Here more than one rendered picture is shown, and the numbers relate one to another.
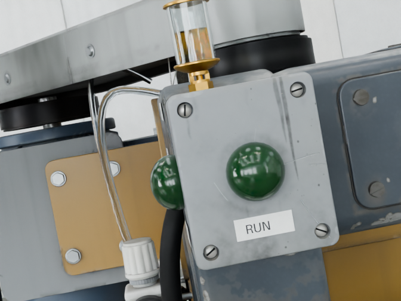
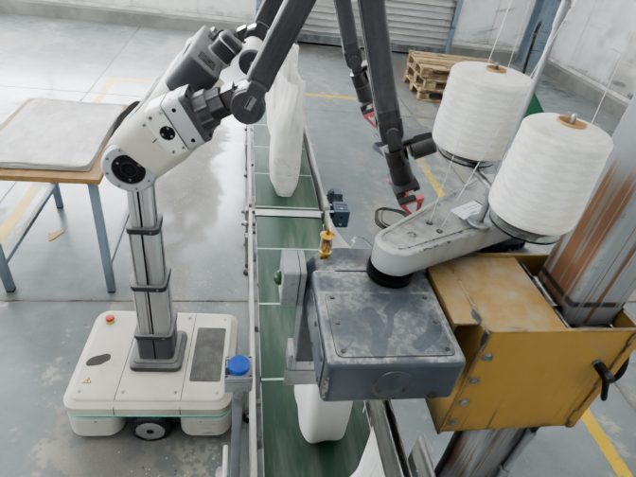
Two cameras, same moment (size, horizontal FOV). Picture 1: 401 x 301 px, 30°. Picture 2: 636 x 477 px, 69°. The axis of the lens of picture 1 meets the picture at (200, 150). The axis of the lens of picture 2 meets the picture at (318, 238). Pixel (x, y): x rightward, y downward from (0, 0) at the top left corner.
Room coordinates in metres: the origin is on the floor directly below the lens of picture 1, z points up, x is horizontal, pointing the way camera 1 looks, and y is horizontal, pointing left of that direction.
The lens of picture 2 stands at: (0.33, -0.73, 1.90)
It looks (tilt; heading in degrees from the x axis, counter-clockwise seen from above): 36 degrees down; 81
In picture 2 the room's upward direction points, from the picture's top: 9 degrees clockwise
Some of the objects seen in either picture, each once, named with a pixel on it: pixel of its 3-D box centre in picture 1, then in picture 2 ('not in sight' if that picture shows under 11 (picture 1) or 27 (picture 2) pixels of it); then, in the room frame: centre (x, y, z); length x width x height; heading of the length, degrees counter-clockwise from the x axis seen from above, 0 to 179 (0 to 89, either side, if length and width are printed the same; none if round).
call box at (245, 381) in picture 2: not in sight; (238, 373); (0.29, 0.10, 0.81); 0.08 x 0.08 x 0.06; 4
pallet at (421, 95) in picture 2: not in sight; (451, 88); (2.85, 5.55, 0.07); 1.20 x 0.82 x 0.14; 2
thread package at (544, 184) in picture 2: not in sight; (549, 170); (0.77, -0.11, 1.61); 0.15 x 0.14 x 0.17; 94
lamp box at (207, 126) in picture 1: (248, 168); (291, 277); (0.40, -0.02, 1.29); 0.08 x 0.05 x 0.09; 94
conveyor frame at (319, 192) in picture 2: not in sight; (277, 140); (0.42, 2.72, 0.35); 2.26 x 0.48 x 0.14; 94
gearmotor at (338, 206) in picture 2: not in sight; (334, 204); (0.79, 1.79, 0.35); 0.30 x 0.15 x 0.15; 94
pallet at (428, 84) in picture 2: not in sight; (456, 79); (2.87, 5.55, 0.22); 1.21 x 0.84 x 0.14; 4
